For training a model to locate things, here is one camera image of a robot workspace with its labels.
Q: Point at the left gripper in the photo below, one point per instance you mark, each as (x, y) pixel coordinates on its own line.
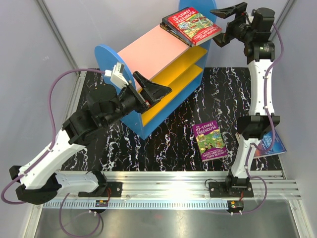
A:
(152, 92)

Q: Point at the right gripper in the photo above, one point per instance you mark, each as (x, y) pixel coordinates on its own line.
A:
(222, 39)

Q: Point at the red 13-Storey Treehouse book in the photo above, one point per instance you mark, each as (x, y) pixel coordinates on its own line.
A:
(193, 25)

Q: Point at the black blue Treehouse book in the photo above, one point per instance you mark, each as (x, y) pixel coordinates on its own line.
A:
(175, 34)

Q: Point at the Nineteen Eighty-Four book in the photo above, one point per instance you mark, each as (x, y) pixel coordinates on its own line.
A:
(169, 25)

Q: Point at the purple 117-Storey Treehouse book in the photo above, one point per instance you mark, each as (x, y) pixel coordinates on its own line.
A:
(210, 142)

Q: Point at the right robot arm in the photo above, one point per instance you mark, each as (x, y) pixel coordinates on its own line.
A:
(261, 118)

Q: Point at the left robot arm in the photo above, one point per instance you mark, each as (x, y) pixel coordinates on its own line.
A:
(41, 181)

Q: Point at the blue pink yellow bookshelf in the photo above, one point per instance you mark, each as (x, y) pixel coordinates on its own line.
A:
(163, 59)

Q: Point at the black marble pattern mat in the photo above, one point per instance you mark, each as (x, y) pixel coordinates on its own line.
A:
(223, 96)

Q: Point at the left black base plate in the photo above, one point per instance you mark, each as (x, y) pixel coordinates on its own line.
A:
(114, 188)

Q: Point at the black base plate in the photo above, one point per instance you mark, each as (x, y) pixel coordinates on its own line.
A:
(222, 190)
(114, 188)

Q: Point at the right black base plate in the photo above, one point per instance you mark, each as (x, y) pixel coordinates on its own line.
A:
(222, 190)

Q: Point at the white slotted cable duct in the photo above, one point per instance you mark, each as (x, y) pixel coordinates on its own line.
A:
(144, 204)

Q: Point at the aluminium mounting rail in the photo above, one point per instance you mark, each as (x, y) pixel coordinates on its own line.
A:
(180, 186)

